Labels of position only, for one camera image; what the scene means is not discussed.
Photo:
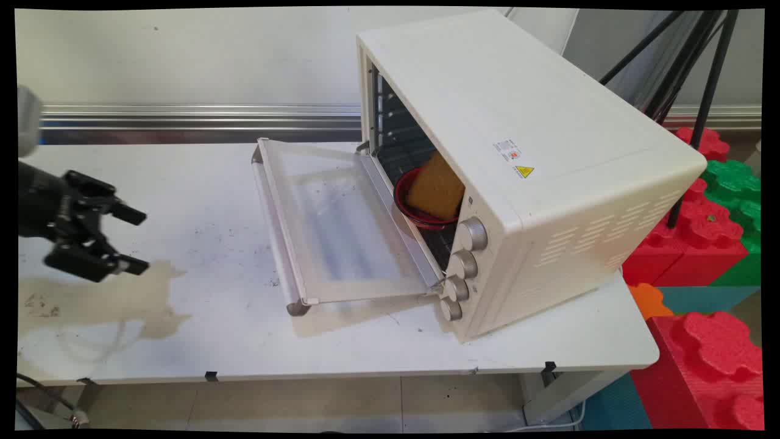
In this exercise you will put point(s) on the teal foam floor mat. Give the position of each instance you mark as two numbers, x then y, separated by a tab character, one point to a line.
615	405

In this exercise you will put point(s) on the red bowl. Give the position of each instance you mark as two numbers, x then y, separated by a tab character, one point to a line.
409	210

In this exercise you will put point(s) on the white label sticker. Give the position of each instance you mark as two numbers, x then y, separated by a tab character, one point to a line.
506	150

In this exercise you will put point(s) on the green foam block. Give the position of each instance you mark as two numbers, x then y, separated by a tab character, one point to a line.
734	183

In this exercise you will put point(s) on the silver oven knob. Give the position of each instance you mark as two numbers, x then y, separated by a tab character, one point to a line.
473	234
451	310
464	264
456	288

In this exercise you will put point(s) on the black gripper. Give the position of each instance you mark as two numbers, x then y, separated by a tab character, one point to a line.
42	201

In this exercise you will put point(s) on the yellow warning sticker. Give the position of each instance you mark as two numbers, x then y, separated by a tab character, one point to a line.
524	171

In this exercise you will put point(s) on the small red foam block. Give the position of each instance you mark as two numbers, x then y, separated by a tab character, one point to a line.
707	143

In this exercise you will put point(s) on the white leaning panel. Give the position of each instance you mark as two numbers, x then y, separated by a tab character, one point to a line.
542	27

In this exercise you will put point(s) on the aluminium wall rail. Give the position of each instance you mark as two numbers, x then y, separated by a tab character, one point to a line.
201	119

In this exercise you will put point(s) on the black tripod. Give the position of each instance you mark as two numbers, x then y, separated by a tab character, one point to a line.
710	91

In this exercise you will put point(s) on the brown toast slice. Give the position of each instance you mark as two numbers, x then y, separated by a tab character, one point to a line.
436	186

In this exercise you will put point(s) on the cream toaster oven body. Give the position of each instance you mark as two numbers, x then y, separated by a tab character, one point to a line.
548	152

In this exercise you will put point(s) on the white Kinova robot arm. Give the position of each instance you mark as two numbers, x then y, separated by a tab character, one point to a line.
27	119

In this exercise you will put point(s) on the large red foam block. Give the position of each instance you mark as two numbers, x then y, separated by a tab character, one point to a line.
707	372

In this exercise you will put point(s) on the white table leg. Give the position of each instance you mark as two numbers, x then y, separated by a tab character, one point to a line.
567	390

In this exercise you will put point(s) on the teal foam block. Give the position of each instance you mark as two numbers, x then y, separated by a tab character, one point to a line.
707	299

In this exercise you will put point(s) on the orange foam block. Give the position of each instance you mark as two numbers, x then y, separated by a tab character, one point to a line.
649	302

